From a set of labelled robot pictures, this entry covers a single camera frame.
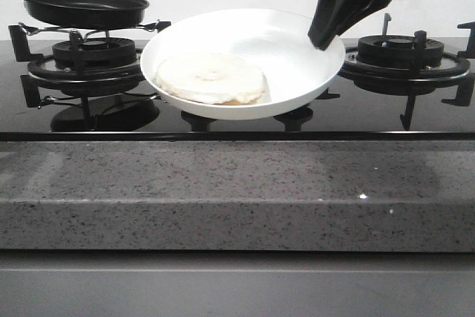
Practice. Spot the black frying pan green handle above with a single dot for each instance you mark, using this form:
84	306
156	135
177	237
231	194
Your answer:
88	14

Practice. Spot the white round plate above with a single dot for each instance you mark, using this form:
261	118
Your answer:
277	42

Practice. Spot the white fried egg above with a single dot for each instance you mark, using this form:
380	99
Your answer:
211	78

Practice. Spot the black gas burner right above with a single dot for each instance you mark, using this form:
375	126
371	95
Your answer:
395	51

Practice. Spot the black gas burner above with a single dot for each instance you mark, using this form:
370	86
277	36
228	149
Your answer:
98	53
395	51

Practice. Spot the black pan support right burner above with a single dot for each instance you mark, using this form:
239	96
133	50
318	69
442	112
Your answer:
455	70

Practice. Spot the black pan support burner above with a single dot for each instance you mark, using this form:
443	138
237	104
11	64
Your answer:
80	67
455	70

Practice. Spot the black gas burner left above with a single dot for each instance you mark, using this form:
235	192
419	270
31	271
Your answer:
98	53

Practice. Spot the black glass cooktop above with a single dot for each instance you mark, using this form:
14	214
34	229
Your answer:
348	110

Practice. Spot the black pan support left burner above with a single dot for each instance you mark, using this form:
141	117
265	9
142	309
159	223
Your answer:
80	67

